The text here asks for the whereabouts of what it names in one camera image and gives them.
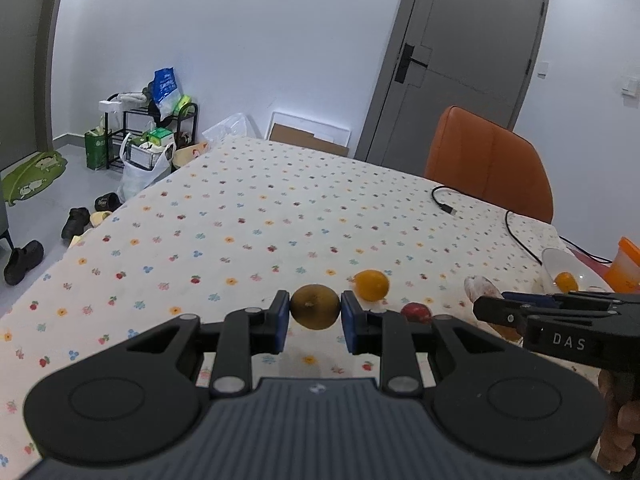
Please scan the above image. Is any white plastic shopping bag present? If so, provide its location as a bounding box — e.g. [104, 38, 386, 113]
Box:
[117, 133, 176, 203]

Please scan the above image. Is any yellow slipper back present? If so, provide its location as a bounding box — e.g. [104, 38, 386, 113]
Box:
[90, 210, 112, 228]

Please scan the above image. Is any small white wall switch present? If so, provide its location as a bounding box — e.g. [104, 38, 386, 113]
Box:
[537, 62, 549, 78]

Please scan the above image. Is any black shoe near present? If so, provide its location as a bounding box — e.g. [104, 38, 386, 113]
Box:
[3, 240, 44, 286]

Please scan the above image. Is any orange lidded plastic cup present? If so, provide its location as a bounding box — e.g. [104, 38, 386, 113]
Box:
[604, 236, 640, 294]

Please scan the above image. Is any small mandarin orange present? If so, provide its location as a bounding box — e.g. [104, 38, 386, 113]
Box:
[352, 270, 390, 302]

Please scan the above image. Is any brown kiwi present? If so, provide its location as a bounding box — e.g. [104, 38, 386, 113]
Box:
[290, 284, 341, 330]

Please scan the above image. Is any black usb cable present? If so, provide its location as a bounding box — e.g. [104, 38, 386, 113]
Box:
[430, 185, 614, 265]

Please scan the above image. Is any green frog floor mat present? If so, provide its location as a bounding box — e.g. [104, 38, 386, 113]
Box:
[1, 151, 67, 207]

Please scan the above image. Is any yellow slipper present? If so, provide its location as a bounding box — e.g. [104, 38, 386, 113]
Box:
[90, 210, 112, 228]
[68, 235, 82, 248]

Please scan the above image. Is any blue plastic bag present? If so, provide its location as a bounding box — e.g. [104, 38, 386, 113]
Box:
[152, 67, 182, 119]

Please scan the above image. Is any yellow slipper front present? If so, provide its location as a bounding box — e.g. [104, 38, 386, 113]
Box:
[68, 235, 82, 248]

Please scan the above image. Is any large orange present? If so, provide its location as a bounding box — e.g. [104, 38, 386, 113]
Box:
[490, 324, 522, 342]
[553, 271, 579, 294]

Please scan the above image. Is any dark red plum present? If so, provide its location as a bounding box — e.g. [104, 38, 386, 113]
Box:
[400, 302, 433, 324]

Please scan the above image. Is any grey door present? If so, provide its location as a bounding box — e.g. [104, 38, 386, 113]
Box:
[355, 0, 549, 176]

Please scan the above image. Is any orange leather chair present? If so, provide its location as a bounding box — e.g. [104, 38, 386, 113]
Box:
[424, 106, 554, 223]

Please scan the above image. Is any black door handle lock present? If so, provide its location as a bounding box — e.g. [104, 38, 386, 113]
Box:
[394, 44, 428, 84]

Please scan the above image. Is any white ceramic bowl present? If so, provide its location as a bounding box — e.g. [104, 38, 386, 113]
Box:
[540, 248, 613, 294]

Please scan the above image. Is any floral white tablecloth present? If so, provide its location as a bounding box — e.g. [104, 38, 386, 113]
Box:
[1, 138, 562, 479]

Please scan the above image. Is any white framed cardboard panel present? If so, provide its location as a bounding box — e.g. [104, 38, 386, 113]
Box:
[268, 112, 350, 156]

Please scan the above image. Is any black metal shelf rack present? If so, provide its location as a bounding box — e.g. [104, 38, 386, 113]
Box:
[99, 92, 198, 170]

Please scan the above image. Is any clear plastic bag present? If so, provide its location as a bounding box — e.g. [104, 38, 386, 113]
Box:
[201, 113, 262, 144]

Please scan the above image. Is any black slipper back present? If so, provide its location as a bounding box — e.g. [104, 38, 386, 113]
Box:
[94, 192, 122, 212]

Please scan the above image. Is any person right hand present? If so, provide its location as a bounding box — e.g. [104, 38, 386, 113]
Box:
[597, 370, 639, 472]

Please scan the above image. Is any green carton box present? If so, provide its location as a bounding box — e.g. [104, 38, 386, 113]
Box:
[84, 127, 108, 170]

